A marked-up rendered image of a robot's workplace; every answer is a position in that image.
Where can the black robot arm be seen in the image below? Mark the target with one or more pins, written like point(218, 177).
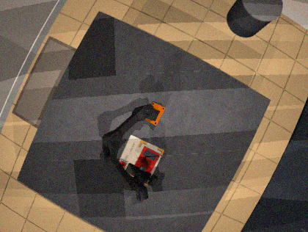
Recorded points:
point(114, 138)

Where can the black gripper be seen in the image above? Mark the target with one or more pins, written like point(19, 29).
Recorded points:
point(150, 179)

